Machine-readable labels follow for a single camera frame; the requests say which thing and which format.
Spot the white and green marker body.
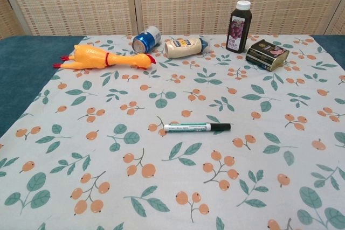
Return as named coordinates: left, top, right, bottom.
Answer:
left=163, top=122, right=212, bottom=134

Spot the yellow rubber chicken toy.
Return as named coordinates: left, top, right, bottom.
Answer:
left=53, top=44, right=157, bottom=71

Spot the black marker cap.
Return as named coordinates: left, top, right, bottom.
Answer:
left=210, top=123, right=232, bottom=131

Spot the floral leaf and fruit tablecloth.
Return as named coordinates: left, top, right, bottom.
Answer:
left=0, top=33, right=345, bottom=230

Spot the cream mayonnaise squeeze bottle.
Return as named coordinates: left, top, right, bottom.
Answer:
left=164, top=36, right=212, bottom=59

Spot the dark grape juice bottle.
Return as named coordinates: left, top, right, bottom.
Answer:
left=225, top=0, right=252, bottom=53

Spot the black luncheon meat tin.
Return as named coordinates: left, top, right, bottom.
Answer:
left=245, top=38, right=289, bottom=72

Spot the blue and white drink can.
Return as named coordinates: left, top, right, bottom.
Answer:
left=132, top=25, right=162, bottom=52

